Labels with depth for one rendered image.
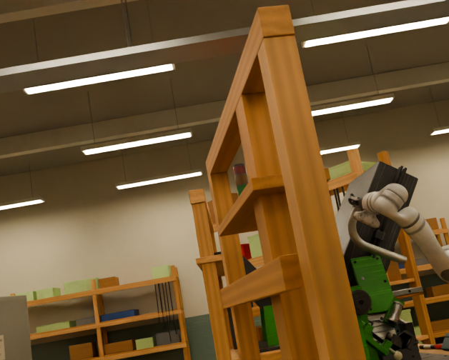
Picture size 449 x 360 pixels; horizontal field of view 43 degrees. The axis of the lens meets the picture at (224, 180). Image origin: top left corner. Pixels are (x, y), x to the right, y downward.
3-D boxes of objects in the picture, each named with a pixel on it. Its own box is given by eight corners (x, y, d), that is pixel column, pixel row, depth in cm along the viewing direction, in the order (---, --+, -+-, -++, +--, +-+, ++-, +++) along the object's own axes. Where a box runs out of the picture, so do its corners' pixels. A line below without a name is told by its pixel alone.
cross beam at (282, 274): (233, 306, 272) (229, 288, 275) (304, 287, 148) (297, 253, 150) (223, 308, 272) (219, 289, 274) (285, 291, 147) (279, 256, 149)
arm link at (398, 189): (380, 183, 186) (363, 203, 185) (398, 178, 171) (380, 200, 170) (396, 197, 186) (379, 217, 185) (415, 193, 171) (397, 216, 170)
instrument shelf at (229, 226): (272, 228, 264) (269, 220, 265) (331, 179, 178) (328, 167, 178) (218, 236, 260) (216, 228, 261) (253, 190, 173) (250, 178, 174)
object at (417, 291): (406, 296, 234) (404, 289, 235) (424, 294, 219) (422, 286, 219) (315, 313, 228) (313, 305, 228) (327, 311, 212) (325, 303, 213)
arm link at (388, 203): (380, 207, 169) (407, 237, 173) (398, 185, 170) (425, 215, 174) (367, 203, 176) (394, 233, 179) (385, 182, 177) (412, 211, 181)
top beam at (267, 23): (224, 176, 299) (221, 160, 301) (295, 33, 155) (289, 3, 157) (208, 178, 297) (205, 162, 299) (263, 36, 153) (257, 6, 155)
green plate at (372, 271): (391, 315, 209) (372, 262, 219) (398, 308, 202) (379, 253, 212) (361, 320, 207) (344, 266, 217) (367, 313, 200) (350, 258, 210)
